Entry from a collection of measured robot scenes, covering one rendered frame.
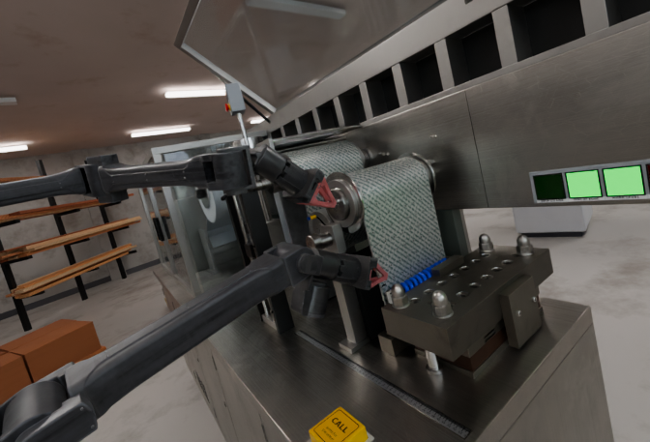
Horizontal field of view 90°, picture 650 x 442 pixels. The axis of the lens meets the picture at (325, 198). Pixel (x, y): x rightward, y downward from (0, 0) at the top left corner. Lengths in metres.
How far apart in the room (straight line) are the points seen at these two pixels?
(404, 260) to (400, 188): 0.17
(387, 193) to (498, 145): 0.28
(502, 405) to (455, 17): 0.80
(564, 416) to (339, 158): 0.77
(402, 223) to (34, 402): 0.68
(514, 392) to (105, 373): 0.61
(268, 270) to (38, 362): 3.54
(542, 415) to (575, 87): 0.61
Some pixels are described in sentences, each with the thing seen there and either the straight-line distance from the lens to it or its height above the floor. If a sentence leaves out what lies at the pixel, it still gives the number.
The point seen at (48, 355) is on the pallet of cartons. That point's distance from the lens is 4.02.
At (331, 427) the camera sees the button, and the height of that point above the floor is 0.92.
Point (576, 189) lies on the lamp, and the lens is 0.82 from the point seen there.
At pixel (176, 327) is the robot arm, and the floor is 1.18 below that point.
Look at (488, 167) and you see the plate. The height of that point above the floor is 1.24.
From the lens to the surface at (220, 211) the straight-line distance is 1.65.
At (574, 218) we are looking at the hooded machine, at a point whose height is 0.21.
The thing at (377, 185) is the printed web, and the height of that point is 1.27.
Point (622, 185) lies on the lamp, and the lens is 0.80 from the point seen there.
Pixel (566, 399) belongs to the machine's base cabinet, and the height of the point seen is 0.79.
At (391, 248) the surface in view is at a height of 1.12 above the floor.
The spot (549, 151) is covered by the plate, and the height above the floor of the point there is 1.26.
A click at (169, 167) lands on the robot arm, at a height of 1.41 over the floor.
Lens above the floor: 1.34
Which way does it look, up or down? 6 degrees down
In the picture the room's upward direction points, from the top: 14 degrees counter-clockwise
